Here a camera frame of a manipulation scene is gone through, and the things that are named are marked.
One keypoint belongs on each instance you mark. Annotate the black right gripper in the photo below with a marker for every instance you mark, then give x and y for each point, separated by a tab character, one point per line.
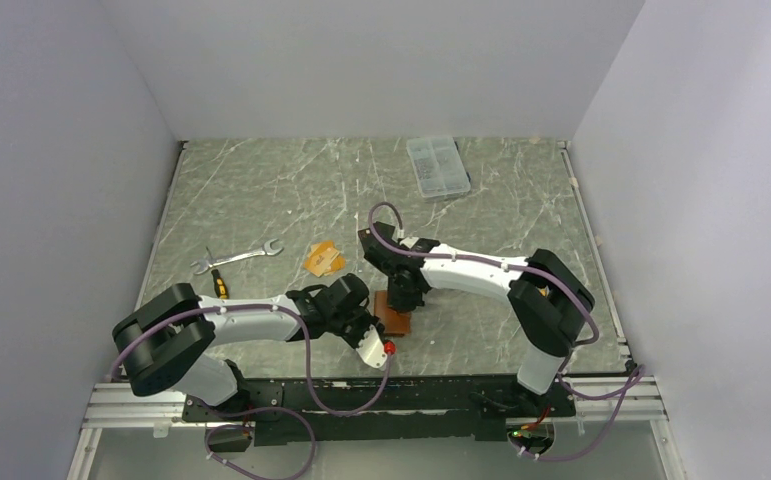
402	303

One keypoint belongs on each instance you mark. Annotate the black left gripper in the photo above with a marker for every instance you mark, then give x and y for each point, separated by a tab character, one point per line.
368	319

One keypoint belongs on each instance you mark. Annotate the brown leather card holder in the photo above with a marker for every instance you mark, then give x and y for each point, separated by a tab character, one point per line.
394	323

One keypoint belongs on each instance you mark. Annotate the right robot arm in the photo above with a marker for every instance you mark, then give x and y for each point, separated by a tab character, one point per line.
551	305

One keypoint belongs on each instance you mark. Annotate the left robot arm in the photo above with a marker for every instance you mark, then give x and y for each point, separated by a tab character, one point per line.
162	345

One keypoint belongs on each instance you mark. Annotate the gold card stack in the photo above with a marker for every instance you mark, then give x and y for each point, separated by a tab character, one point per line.
324	259

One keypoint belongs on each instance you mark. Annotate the black card stack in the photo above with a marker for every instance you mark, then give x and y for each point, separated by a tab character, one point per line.
365	237

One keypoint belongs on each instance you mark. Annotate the silver open-end wrench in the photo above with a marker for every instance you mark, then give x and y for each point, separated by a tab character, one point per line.
270	248

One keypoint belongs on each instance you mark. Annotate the clear plastic screw box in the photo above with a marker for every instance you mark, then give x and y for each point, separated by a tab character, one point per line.
438	167

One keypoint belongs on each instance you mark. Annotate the yellow black screwdriver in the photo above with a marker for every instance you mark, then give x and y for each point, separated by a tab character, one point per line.
219	285

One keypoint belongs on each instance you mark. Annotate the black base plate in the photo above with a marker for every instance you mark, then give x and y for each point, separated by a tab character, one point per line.
481	407

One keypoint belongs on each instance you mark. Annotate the aluminium frame rail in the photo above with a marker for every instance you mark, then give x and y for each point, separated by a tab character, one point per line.
596	397

